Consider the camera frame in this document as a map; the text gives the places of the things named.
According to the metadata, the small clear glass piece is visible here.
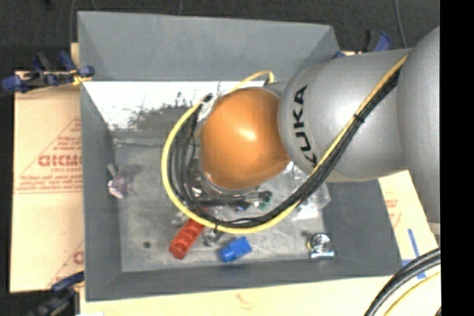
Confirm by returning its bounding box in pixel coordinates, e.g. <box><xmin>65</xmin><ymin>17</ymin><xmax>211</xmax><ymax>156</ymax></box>
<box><xmin>202</xmin><ymin>227</ymin><xmax>224</xmax><ymax>248</ymax></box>

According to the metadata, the blue toy block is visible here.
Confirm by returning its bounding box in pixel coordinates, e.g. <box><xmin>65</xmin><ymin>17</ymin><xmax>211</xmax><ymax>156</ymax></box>
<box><xmin>218</xmin><ymin>236</ymin><xmax>253</xmax><ymax>263</ymax></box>

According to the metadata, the red toy brick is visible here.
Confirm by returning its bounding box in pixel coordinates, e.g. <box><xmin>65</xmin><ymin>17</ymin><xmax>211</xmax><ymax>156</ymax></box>
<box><xmin>168</xmin><ymin>218</ymin><xmax>206</xmax><ymax>260</ymax></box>

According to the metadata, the clear plastic packet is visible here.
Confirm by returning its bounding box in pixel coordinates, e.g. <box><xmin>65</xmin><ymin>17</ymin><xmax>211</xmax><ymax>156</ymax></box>
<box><xmin>285</xmin><ymin>162</ymin><xmax>332</xmax><ymax>223</ymax></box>

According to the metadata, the shiny silver metal fitting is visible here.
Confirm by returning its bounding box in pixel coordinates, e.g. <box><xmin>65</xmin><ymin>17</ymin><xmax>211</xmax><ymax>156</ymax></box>
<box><xmin>306</xmin><ymin>232</ymin><xmax>336</xmax><ymax>260</ymax></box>

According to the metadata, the purple and clear small toy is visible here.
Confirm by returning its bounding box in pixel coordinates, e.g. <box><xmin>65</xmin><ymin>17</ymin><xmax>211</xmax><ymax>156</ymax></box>
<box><xmin>107</xmin><ymin>164</ymin><xmax>130</xmax><ymax>199</ymax></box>

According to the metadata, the grey metal bin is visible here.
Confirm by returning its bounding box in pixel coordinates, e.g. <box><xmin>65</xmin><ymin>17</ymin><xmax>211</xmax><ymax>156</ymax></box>
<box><xmin>76</xmin><ymin>10</ymin><xmax>403</xmax><ymax>301</ymax></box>

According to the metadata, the brown cardboard board, red print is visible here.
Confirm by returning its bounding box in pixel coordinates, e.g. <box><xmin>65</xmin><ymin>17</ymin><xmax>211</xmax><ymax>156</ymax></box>
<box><xmin>9</xmin><ymin>81</ymin><xmax>441</xmax><ymax>316</ymax></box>

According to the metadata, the black cylinder on white bracket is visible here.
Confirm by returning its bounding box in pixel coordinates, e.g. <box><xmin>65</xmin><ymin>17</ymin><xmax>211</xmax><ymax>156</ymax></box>
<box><xmin>196</xmin><ymin>92</ymin><xmax>216</xmax><ymax>130</ymax></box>

